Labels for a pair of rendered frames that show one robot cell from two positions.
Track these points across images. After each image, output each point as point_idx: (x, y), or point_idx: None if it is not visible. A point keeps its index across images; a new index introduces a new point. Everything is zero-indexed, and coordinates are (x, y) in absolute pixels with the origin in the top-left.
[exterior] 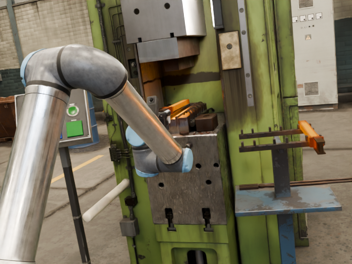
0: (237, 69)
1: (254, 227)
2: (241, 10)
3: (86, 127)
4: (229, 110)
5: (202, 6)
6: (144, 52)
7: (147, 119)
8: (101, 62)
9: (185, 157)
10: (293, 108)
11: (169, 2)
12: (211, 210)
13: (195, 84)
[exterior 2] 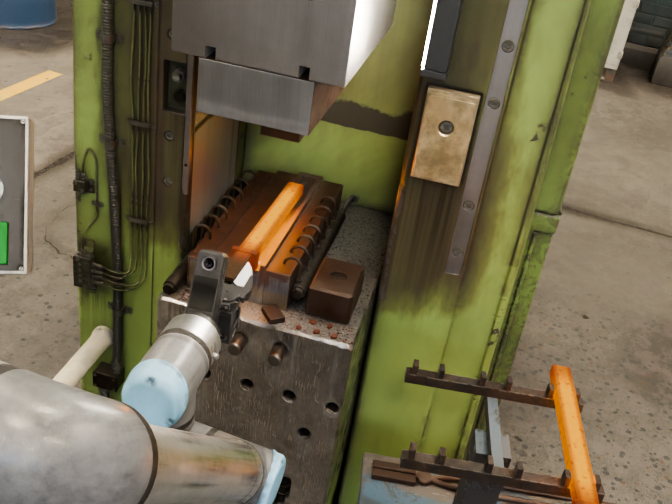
0: (446, 185)
1: None
2: (507, 47)
3: (17, 244)
4: (398, 266)
5: None
6: (215, 88)
7: (190, 496)
8: (81, 479)
9: (267, 493)
10: (541, 238)
11: None
12: (294, 484)
13: (327, 124)
